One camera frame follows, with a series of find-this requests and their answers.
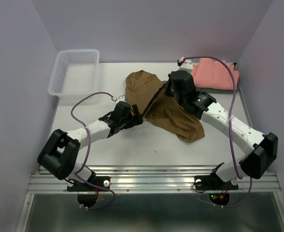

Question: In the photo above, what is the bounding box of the grey pleated skirt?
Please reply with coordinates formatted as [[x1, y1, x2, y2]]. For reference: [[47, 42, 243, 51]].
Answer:
[[197, 87, 234, 94]]

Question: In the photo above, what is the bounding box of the olive brown skirt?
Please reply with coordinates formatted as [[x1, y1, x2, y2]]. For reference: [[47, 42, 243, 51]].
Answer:
[[125, 70, 205, 143]]

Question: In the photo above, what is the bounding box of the pink skirt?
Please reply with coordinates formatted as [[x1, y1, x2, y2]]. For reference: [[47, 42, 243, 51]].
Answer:
[[191, 58, 233, 90]]

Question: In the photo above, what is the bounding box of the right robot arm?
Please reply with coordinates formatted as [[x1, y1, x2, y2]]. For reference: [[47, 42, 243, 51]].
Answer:
[[165, 70, 278, 189]]

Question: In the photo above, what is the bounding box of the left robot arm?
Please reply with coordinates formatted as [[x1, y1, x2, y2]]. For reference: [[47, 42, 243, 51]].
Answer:
[[37, 101, 143, 190]]

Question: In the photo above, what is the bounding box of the white plastic bin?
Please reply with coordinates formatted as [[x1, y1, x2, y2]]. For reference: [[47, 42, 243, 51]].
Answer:
[[48, 49, 99, 100]]

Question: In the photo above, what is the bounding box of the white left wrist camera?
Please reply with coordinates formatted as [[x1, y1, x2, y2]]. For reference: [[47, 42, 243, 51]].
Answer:
[[111, 95, 127, 103]]

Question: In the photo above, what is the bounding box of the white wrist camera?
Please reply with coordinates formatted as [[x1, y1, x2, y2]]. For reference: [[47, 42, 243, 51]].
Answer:
[[111, 95, 127, 103], [177, 57, 193, 73]]

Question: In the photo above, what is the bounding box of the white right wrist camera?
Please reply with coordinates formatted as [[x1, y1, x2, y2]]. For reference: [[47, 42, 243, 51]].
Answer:
[[177, 57, 193, 73]]

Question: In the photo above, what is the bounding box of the aluminium rail frame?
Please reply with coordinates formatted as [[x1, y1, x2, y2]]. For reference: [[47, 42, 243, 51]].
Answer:
[[14, 63, 284, 232]]

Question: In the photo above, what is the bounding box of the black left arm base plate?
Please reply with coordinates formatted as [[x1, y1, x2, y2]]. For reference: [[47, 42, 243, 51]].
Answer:
[[67, 176, 111, 192]]

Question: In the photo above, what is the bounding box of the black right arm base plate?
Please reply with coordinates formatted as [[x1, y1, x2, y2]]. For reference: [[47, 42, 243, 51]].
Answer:
[[195, 175, 239, 191]]

